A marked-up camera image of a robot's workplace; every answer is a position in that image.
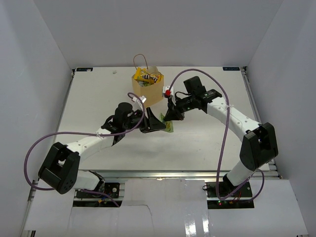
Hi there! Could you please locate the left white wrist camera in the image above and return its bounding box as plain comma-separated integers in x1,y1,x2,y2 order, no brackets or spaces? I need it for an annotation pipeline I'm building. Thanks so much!
131,95,147,104

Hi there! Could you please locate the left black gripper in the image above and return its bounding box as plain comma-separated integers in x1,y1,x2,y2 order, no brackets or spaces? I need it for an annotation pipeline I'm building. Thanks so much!
123,108,166,134

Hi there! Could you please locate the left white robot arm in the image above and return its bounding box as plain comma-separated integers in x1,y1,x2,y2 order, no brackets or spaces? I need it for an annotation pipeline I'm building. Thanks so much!
39,102,166,197

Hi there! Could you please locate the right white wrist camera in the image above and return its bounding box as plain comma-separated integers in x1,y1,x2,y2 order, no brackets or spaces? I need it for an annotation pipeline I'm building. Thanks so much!
162,86,175,104

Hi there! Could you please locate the left blue corner label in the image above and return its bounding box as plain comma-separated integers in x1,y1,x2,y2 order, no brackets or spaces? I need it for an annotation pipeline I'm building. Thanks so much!
76,67,93,72

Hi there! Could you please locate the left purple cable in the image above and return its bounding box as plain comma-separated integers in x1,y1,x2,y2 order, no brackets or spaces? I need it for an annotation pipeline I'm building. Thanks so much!
23,92,146,207

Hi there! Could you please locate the right blue corner label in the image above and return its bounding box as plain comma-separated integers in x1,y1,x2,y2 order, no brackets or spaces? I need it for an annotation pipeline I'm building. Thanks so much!
223,67,240,71

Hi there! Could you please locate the yellow M&M candy pack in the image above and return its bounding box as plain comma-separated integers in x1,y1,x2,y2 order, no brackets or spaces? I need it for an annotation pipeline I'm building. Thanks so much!
139,74,164,84

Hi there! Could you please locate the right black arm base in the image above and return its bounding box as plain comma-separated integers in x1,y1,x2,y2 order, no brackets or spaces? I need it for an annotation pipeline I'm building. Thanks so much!
206,179,255,209

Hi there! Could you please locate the blue corner label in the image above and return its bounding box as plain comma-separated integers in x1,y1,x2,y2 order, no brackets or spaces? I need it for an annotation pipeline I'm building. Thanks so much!
76,67,93,72
223,67,240,71

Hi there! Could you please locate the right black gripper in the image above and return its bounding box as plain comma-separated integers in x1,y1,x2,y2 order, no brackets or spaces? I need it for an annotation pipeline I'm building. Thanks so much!
164,95,196,121

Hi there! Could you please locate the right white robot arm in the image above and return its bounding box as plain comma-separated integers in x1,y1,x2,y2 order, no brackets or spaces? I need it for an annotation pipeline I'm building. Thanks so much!
162,76,278,197

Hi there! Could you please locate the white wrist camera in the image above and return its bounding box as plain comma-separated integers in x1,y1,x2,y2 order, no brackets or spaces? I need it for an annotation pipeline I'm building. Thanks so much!
162,86,175,104
131,95,147,104

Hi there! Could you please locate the brown paper bag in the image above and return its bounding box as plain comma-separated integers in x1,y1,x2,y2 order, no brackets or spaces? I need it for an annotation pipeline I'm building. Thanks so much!
131,54,164,107

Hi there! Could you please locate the yellow snack bar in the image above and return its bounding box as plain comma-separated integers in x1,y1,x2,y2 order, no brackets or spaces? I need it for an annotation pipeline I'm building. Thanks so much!
133,67,150,82

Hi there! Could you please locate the aluminium table front rail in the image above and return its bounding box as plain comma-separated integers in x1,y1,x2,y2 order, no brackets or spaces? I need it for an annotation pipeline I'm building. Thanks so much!
43,169,279,180

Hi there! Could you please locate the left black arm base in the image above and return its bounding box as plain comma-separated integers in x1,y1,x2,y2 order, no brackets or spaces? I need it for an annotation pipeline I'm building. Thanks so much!
75,183,120,199

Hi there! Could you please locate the green Himalaya sachet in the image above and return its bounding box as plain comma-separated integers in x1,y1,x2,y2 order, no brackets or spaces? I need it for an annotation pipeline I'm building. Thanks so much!
159,113,174,133
138,81,151,87

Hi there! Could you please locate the purple cable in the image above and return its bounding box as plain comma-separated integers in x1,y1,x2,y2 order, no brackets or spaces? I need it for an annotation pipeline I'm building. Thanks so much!
23,92,146,207
170,69,266,203

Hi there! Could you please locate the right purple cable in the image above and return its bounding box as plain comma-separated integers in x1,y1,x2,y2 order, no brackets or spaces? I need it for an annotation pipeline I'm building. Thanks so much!
170,69,266,203

